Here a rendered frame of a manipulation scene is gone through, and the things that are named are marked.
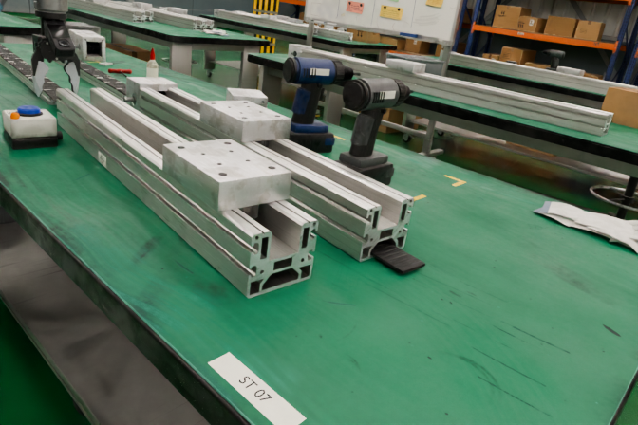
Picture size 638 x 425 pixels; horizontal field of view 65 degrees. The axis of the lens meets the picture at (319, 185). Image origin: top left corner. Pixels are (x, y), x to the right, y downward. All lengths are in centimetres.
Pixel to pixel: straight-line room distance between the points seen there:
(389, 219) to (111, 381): 84
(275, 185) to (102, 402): 80
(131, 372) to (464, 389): 97
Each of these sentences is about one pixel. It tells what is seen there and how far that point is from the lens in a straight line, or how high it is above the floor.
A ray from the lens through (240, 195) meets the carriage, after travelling 63.
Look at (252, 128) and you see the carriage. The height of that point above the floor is 89.
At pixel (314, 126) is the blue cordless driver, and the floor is 84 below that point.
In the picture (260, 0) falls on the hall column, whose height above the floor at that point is 102.
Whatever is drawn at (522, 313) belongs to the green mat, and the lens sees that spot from 71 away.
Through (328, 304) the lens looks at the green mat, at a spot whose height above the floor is 78.
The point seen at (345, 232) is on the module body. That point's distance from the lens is 73.
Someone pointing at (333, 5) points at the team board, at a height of 111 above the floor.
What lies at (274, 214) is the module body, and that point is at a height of 85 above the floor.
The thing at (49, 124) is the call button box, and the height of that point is 83.
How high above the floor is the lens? 112
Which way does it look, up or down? 20 degrees down
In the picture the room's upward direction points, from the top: 8 degrees clockwise
